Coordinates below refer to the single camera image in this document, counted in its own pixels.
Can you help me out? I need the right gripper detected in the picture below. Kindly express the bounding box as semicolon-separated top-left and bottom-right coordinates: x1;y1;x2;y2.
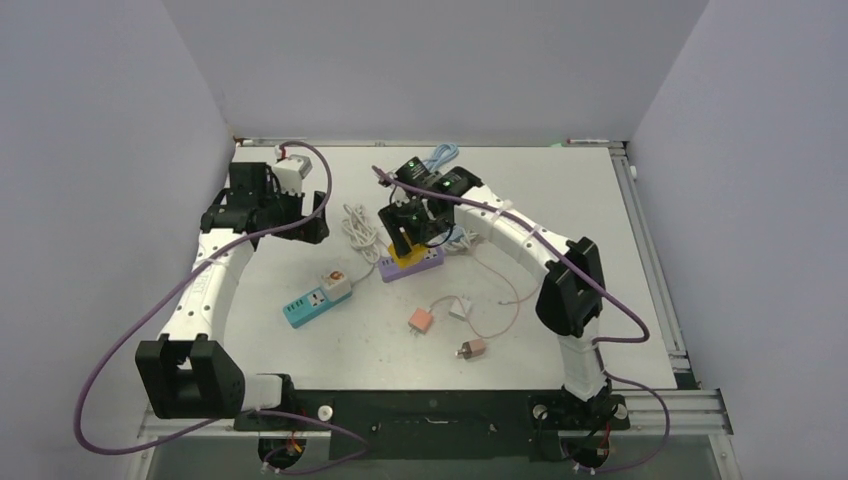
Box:
382;193;449;256

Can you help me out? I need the yellow cube socket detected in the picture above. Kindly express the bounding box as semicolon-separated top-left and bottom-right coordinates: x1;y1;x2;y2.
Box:
388;242;429;269

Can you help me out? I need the purple power strip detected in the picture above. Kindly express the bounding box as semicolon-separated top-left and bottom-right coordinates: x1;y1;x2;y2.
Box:
377;247;446;283

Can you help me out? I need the white cube socket adapter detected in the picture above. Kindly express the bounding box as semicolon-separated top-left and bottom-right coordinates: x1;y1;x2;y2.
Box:
320;270;352;302

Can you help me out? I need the pink wall charger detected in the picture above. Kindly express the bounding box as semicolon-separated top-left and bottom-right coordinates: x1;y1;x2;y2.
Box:
407;308;434;336

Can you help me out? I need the thin pink charging cable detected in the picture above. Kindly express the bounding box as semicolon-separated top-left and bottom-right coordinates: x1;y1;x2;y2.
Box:
427;251;541;341

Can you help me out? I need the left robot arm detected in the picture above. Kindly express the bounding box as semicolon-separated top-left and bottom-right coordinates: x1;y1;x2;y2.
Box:
135;155;329;430

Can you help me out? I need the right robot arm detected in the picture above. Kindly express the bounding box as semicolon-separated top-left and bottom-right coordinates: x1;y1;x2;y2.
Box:
374;158;607;428

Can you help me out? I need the teal power strip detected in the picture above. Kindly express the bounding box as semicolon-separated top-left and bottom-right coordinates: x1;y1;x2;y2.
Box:
282;287;352;329

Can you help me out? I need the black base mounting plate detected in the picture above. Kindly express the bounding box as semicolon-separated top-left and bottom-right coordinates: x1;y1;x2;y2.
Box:
234;389;631;461

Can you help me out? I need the white coiled cable left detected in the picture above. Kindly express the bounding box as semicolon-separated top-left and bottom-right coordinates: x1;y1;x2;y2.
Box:
341;203;392;266

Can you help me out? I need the white coiled cable with plug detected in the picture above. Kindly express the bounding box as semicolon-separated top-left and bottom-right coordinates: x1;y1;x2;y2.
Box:
443;228;482;256

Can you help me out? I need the light blue coiled cable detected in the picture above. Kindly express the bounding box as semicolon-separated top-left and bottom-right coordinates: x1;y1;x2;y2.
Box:
420;142;460;175

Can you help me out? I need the small white wall charger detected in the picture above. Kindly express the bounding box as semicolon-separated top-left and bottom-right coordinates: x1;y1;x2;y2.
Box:
448;297;473;321

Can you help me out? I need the brown wall charger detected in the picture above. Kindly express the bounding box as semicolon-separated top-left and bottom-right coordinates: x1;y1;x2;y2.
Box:
455;338;486;360

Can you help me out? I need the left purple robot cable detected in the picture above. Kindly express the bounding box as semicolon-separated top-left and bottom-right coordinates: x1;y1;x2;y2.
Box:
72;140;372;477

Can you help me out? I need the aluminium right frame rail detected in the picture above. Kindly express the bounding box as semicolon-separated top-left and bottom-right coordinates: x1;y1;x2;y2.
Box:
608;141;701;390

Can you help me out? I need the aluminium frame rail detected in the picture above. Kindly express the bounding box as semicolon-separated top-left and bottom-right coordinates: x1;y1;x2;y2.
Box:
608;141;701;390
138;389;734;440

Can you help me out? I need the aluminium front frame rail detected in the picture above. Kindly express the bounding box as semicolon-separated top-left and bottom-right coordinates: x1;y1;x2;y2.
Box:
138;389;734;440

